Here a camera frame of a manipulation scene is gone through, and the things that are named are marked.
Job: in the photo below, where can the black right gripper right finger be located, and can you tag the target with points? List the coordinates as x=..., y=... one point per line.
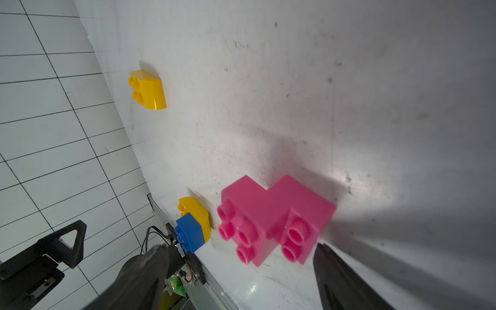
x=340, y=287

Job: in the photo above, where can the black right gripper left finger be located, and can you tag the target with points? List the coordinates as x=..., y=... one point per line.
x=140, y=286

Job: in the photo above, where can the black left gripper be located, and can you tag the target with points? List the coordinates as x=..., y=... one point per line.
x=32, y=274

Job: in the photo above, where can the blue lego brick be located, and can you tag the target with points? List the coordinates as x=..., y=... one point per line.
x=189, y=233

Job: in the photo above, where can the pink lego brick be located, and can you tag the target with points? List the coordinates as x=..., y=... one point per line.
x=305, y=216
x=253, y=218

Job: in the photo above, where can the yellow curved lego brick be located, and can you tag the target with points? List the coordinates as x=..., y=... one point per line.
x=147, y=90

